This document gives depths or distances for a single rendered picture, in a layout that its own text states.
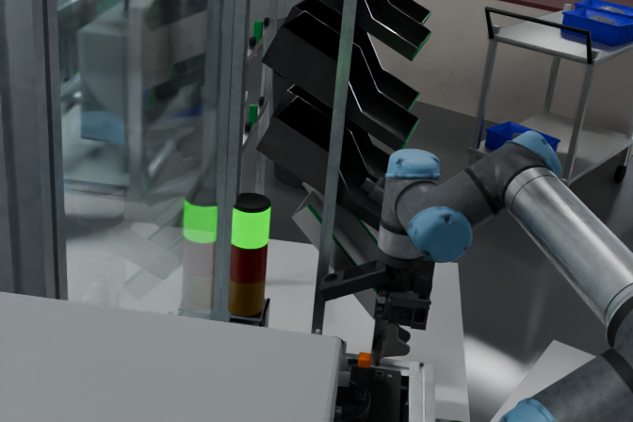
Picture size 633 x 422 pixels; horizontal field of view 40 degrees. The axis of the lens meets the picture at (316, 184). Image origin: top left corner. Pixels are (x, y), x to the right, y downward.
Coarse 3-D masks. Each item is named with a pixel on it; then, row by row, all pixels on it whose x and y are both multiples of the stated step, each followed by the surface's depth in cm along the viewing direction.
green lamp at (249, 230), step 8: (240, 216) 108; (248, 216) 107; (256, 216) 108; (264, 216) 108; (232, 224) 109; (240, 224) 108; (248, 224) 108; (256, 224) 108; (264, 224) 109; (232, 232) 110; (240, 232) 108; (248, 232) 108; (256, 232) 108; (264, 232) 109; (232, 240) 110; (240, 240) 109; (248, 240) 109; (256, 240) 109; (264, 240) 110; (248, 248) 109; (256, 248) 110
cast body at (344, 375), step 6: (336, 336) 140; (342, 342) 139; (342, 348) 139; (342, 354) 138; (342, 360) 138; (348, 360) 142; (342, 366) 138; (348, 366) 140; (342, 372) 139; (348, 372) 139; (342, 378) 139; (348, 378) 139; (342, 384) 140; (348, 384) 139
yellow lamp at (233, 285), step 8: (232, 280) 112; (264, 280) 113; (232, 288) 112; (240, 288) 112; (248, 288) 112; (256, 288) 112; (264, 288) 114; (232, 296) 113; (240, 296) 112; (248, 296) 112; (256, 296) 113; (264, 296) 115; (232, 304) 113; (240, 304) 113; (248, 304) 113; (256, 304) 113; (232, 312) 114; (240, 312) 113; (248, 312) 113; (256, 312) 114
